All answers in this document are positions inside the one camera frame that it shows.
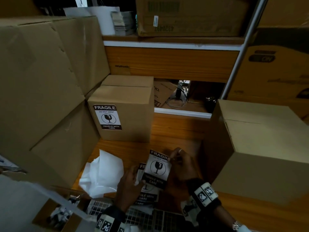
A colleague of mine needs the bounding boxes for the person's left hand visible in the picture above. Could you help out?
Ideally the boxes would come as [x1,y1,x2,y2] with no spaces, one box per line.
[113,164,146,213]

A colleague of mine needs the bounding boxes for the person's right hand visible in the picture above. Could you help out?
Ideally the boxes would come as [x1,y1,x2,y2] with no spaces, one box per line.
[168,148,203,189]

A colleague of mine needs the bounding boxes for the stack of fragile stickers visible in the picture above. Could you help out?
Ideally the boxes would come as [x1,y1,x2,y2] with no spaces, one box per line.
[134,163,160,206]

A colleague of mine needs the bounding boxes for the white backing paper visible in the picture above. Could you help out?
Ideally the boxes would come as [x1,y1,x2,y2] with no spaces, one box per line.
[79,149,125,198]

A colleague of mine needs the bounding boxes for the fragile sticker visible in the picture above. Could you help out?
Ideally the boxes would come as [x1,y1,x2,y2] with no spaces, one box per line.
[0,156,27,174]
[93,104,122,130]
[141,150,172,190]

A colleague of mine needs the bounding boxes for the small taped cardboard box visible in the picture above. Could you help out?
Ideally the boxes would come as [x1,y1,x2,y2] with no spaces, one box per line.
[204,99,309,206]
[88,74,155,142]

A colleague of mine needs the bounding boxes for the squarish taped cardboard box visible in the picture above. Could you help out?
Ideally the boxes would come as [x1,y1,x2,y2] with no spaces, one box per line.
[0,21,85,152]

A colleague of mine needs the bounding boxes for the large stapled cardboard box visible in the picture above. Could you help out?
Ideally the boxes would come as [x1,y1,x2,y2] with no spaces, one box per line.
[0,15,111,96]

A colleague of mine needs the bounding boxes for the person's right forearm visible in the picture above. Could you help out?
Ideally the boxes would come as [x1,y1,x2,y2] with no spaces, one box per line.
[212,205,238,232]

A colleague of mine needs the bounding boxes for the barcode printed cardboard box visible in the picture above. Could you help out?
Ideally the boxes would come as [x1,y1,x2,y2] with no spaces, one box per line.
[154,79,178,108]

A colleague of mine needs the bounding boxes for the large cardboard box dark band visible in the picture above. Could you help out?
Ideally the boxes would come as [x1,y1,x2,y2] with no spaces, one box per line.
[227,27,309,119]

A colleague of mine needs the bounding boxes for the large cardboard box white sticker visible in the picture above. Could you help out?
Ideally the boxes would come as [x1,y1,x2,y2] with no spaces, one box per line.
[135,0,250,37]

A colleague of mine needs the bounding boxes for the plastic wrapped cardboard box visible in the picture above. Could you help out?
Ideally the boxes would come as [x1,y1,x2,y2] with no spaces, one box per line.
[257,0,309,28]

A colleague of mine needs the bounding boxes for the right wrist tracker band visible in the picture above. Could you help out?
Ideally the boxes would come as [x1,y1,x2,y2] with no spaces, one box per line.
[186,179,221,210]

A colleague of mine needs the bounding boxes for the wrist tracker band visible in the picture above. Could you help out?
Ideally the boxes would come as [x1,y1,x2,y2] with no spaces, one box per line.
[186,179,221,210]
[95,206,126,232]

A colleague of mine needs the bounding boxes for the left wrist tracker band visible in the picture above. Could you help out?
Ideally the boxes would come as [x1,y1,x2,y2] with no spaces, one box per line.
[95,206,126,232]

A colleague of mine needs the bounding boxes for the crumpled paper scraps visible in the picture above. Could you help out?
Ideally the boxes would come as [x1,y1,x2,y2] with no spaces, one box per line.
[47,195,80,226]

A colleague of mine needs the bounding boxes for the stack of grey cards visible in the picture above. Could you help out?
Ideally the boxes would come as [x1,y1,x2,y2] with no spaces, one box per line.
[111,11,136,36]

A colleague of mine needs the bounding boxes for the wire mesh rack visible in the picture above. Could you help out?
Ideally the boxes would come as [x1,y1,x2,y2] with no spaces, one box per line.
[86,199,193,232]

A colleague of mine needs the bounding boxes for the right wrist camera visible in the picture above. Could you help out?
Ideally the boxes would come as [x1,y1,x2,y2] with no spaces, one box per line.
[180,197,202,227]

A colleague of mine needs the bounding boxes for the tangle of cables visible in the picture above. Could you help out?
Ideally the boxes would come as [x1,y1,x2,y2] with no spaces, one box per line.
[166,81,191,109]

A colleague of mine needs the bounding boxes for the white frame bar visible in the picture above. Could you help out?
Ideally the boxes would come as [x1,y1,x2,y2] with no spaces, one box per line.
[0,175,90,232]

